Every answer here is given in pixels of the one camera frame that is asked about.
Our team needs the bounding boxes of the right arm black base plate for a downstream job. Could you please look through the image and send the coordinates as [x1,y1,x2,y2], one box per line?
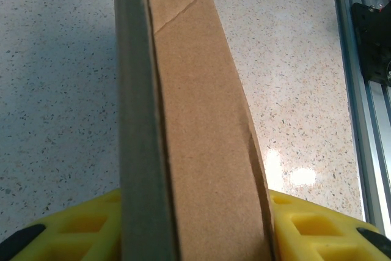
[350,1,391,86]

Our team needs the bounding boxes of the brown cardboard box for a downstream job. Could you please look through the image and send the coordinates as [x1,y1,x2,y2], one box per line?
[112,0,277,261]

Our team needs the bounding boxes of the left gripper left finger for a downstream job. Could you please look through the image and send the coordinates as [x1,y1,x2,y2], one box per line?
[0,189,125,261]

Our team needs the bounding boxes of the aluminium mounting rail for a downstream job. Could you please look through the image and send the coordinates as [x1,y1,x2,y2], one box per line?
[331,0,391,231]

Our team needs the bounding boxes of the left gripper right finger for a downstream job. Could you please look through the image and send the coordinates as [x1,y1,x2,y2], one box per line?
[268,189,391,261]

